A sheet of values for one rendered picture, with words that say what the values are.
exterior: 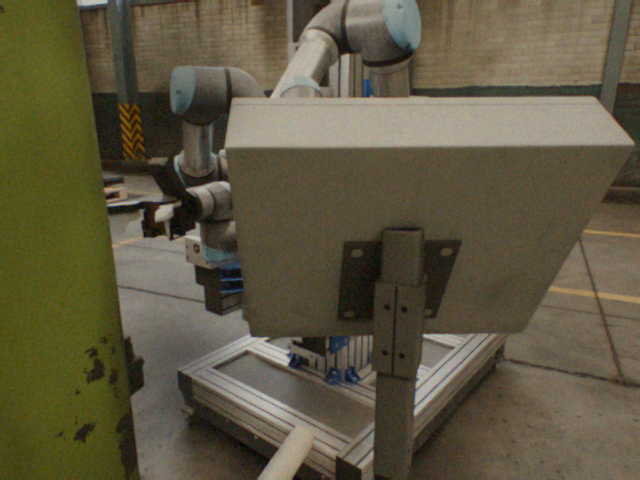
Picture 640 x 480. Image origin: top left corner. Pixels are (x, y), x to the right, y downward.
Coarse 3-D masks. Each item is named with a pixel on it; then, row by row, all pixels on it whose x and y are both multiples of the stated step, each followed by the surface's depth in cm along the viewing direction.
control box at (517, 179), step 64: (256, 128) 41; (320, 128) 41; (384, 128) 41; (448, 128) 41; (512, 128) 41; (576, 128) 42; (256, 192) 42; (320, 192) 43; (384, 192) 43; (448, 192) 43; (512, 192) 43; (576, 192) 44; (256, 256) 48; (320, 256) 49; (512, 256) 50; (256, 320) 56; (320, 320) 57; (448, 320) 58; (512, 320) 58
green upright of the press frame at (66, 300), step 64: (0, 0) 23; (64, 0) 26; (0, 64) 24; (64, 64) 27; (0, 128) 24; (64, 128) 27; (0, 192) 24; (64, 192) 27; (0, 256) 24; (64, 256) 28; (0, 320) 25; (64, 320) 28; (0, 384) 25; (64, 384) 29; (128, 384) 34; (0, 448) 26; (64, 448) 29; (128, 448) 35
